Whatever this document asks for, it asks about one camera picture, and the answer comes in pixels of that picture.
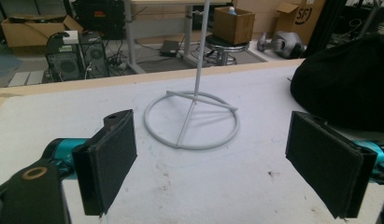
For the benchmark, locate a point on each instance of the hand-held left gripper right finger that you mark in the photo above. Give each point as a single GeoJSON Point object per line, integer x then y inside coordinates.
{"type": "Point", "coordinates": [323, 161]}

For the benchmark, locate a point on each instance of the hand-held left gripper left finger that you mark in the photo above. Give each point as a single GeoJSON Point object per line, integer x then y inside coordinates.
{"type": "Point", "coordinates": [110, 161]}

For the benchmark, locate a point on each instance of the black cloth hat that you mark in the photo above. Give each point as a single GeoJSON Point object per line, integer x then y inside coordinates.
{"type": "Point", "coordinates": [345, 81]}

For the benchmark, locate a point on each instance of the white power strip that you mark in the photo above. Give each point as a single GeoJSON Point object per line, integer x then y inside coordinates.
{"type": "Point", "coordinates": [119, 65]}

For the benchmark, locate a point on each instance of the grey computer tower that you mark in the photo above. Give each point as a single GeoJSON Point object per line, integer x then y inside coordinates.
{"type": "Point", "coordinates": [94, 56]}

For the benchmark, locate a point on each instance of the black computer tower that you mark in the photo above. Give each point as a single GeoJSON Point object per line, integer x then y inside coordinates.
{"type": "Point", "coordinates": [65, 63]}

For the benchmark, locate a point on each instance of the white floor panels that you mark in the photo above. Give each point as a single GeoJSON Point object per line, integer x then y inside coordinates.
{"type": "Point", "coordinates": [26, 78]}

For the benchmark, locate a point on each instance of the grey plastic device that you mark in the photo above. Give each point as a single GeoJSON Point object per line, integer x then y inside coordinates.
{"type": "Point", "coordinates": [287, 43]}

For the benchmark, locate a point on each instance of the black flat box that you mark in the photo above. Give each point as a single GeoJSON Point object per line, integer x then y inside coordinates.
{"type": "Point", "coordinates": [169, 48]}

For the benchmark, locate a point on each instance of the desk with white legs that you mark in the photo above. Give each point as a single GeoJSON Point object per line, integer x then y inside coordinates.
{"type": "Point", "coordinates": [129, 34]}

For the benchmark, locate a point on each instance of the small white box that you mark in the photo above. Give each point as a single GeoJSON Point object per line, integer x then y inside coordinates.
{"type": "Point", "coordinates": [71, 37]}

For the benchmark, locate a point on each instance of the large printed cardboard box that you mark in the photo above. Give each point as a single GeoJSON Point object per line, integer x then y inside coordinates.
{"type": "Point", "coordinates": [300, 18]}

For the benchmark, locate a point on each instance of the black equipment case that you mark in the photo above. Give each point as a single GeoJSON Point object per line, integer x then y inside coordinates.
{"type": "Point", "coordinates": [99, 17]}

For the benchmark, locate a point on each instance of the round black metal stool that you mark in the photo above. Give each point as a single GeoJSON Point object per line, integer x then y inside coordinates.
{"type": "Point", "coordinates": [225, 48]}

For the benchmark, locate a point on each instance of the open flat cardboard box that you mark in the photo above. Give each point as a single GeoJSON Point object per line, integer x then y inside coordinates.
{"type": "Point", "coordinates": [31, 32]}

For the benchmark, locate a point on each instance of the small brown cardboard box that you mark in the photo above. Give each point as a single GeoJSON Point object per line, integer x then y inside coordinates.
{"type": "Point", "coordinates": [234, 28]}

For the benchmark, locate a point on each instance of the blue white bottle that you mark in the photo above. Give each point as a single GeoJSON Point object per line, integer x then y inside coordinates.
{"type": "Point", "coordinates": [232, 11]}

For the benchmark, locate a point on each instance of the black metal post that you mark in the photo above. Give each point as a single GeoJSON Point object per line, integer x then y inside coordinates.
{"type": "Point", "coordinates": [323, 28]}

